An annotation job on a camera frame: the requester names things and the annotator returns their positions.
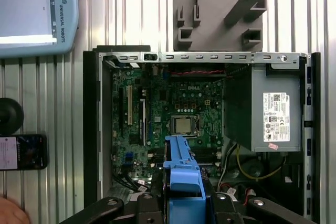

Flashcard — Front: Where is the black open PC case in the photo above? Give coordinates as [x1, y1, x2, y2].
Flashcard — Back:
[82, 45, 321, 224]

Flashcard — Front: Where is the grey parts rack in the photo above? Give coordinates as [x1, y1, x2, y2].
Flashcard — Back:
[173, 0, 267, 51]

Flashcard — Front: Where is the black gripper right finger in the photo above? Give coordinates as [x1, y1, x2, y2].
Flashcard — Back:
[214, 192, 318, 224]

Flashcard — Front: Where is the round black object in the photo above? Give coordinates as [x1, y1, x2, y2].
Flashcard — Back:
[0, 98, 25, 134]

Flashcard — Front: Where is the pale blue teach pendant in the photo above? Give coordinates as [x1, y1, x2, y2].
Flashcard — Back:
[0, 0, 80, 58]

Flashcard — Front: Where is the hard disk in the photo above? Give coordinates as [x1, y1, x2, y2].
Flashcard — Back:
[157, 134, 212, 224]

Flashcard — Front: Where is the red and black twisted wire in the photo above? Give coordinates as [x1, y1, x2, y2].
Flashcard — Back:
[170, 69, 226, 76]

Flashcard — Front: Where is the person's bare hand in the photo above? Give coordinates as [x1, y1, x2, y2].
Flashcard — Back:
[0, 196, 30, 224]

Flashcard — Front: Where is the grey power supply unit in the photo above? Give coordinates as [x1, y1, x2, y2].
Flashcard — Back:
[224, 62, 302, 153]

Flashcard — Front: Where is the black wire bundle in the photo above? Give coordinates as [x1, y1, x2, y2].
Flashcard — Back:
[112, 173, 154, 195]

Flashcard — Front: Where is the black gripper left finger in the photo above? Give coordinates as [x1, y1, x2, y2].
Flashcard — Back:
[59, 192, 163, 224]

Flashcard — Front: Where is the black smartphone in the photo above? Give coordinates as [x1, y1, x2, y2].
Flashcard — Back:
[0, 134, 49, 171]

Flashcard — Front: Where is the CPU socket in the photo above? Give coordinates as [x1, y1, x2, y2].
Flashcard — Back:
[170, 114, 201, 138]

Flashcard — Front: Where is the yellow wire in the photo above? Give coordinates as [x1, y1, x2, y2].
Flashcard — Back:
[236, 144, 287, 182]

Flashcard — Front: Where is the silver CPU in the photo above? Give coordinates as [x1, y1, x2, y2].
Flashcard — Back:
[175, 118, 195, 134]

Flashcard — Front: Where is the green motherboard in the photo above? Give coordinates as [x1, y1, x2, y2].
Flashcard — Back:
[111, 62, 225, 180]

